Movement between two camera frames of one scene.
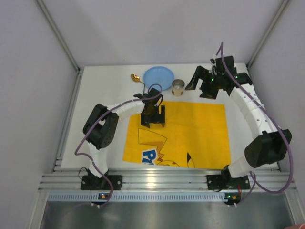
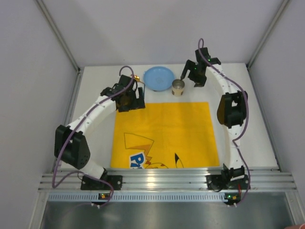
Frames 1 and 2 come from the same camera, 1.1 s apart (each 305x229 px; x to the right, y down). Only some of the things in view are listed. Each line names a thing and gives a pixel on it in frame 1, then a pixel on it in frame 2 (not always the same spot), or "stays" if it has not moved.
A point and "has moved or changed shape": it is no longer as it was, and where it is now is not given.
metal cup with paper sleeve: x=177 y=87 stays
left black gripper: x=152 y=118 -> x=134 y=105
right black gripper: x=204 y=79 -> x=198 y=79
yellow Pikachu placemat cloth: x=194 y=136 has moved or changed shape
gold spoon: x=137 y=78 stays
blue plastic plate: x=160 y=75 stays
